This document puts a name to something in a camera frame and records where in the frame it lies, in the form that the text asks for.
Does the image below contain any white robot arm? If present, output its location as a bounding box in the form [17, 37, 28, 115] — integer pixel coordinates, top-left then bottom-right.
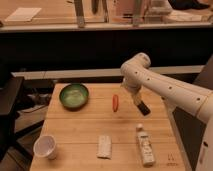
[121, 53, 213, 171]

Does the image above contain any white folded cloth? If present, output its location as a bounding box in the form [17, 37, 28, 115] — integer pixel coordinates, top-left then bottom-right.
[97, 135, 112, 159]

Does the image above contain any black chair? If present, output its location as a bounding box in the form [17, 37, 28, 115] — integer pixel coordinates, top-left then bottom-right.
[0, 77, 44, 162]

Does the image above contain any white plastic cup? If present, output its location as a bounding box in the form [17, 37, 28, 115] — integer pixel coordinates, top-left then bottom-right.
[33, 135, 57, 160]

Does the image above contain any black rectangular bar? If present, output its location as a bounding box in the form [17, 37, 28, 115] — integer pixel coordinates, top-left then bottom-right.
[138, 102, 150, 116]

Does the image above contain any white bottle with cap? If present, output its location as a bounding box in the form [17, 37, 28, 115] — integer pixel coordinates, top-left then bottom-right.
[136, 124, 155, 167]

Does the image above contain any green bowl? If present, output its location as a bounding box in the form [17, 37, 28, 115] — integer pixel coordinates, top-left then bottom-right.
[59, 83, 89, 110]

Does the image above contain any white paper sheet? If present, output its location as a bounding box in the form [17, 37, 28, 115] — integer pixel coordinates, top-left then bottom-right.
[5, 7, 41, 22]

